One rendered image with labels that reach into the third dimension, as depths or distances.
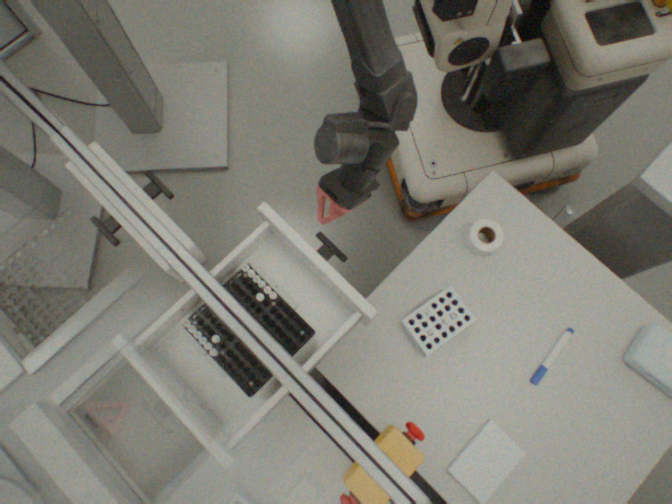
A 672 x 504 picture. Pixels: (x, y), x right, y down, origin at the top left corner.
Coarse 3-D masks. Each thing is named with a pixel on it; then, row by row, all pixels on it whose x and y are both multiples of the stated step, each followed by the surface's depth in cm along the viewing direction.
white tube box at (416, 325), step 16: (448, 288) 104; (432, 304) 105; (448, 304) 103; (464, 304) 103; (416, 320) 102; (432, 320) 105; (464, 320) 102; (416, 336) 101; (432, 336) 101; (448, 336) 101
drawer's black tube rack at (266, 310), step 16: (240, 272) 93; (240, 288) 93; (256, 288) 93; (256, 304) 95; (272, 304) 92; (272, 320) 91; (288, 320) 91; (272, 336) 94; (288, 336) 90; (304, 336) 90; (288, 352) 93
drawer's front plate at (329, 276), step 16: (272, 224) 95; (288, 240) 94; (304, 240) 92; (304, 256) 94; (320, 256) 92; (320, 272) 93; (336, 272) 91; (336, 288) 93; (352, 288) 90; (352, 304) 93; (368, 304) 89; (368, 320) 92
